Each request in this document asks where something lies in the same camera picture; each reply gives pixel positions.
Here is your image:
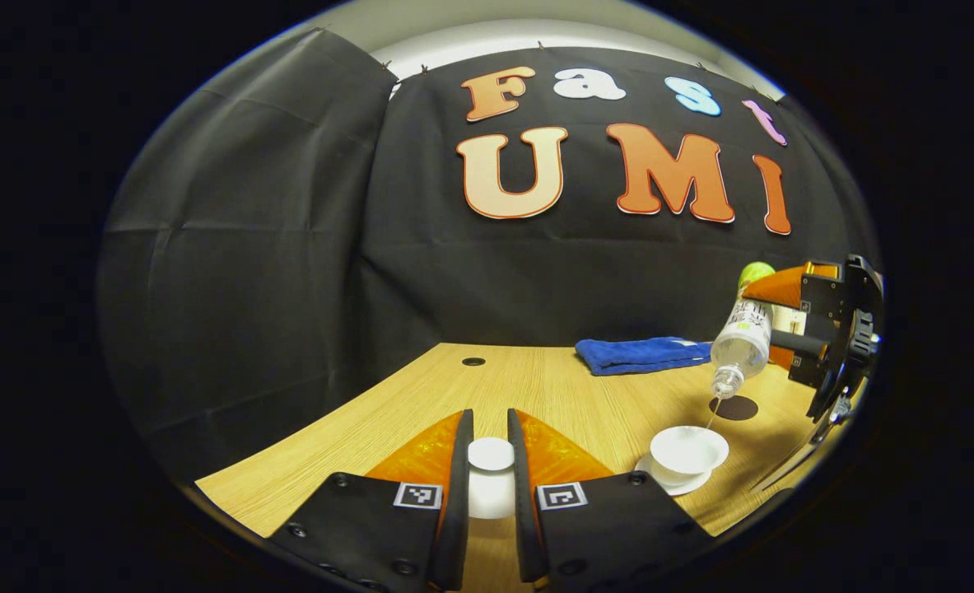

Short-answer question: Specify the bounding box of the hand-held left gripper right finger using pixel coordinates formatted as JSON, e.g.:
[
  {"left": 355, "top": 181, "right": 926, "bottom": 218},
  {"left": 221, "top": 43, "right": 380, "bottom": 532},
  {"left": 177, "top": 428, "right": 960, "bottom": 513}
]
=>
[{"left": 507, "top": 409, "right": 714, "bottom": 590}]

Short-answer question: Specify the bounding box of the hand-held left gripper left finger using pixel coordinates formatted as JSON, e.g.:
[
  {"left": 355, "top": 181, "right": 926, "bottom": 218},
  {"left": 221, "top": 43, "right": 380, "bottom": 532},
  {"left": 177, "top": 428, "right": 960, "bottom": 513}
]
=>
[{"left": 268, "top": 409, "right": 475, "bottom": 592}]

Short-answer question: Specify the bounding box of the white teacup lid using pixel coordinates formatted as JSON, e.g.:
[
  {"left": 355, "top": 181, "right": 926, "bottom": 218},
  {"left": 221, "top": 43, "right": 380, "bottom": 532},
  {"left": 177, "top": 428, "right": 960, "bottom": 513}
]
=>
[{"left": 468, "top": 437, "right": 518, "bottom": 521}]

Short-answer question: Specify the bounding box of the clear water bottle white label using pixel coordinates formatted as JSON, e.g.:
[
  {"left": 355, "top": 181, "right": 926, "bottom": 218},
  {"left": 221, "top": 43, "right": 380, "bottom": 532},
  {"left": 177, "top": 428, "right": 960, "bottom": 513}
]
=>
[{"left": 711, "top": 262, "right": 777, "bottom": 401}]

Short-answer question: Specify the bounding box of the dark round coaster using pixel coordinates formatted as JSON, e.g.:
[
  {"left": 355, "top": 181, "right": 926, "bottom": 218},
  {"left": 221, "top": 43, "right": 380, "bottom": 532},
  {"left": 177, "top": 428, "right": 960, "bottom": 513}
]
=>
[{"left": 708, "top": 395, "right": 760, "bottom": 422}]

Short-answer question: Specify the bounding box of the white teacup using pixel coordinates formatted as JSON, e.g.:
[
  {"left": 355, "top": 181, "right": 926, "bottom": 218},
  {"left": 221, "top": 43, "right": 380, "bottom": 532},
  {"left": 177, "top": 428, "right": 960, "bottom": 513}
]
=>
[{"left": 650, "top": 425, "right": 730, "bottom": 485}]

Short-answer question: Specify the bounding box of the white saucer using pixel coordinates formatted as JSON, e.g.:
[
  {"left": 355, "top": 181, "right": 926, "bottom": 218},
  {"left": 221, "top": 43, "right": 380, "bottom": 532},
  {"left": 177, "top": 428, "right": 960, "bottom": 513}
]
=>
[{"left": 635, "top": 453, "right": 714, "bottom": 497}]

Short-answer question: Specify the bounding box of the blue folded towel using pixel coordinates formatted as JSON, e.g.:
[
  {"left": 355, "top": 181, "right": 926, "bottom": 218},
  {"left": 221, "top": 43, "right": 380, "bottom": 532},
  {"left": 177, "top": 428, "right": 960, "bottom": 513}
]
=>
[{"left": 575, "top": 336, "right": 714, "bottom": 377}]

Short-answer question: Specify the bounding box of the black backdrop cloth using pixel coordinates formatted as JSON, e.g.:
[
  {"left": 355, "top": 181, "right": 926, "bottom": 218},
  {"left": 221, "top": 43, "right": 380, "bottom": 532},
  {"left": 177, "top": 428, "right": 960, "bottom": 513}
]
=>
[{"left": 98, "top": 29, "right": 878, "bottom": 479}]

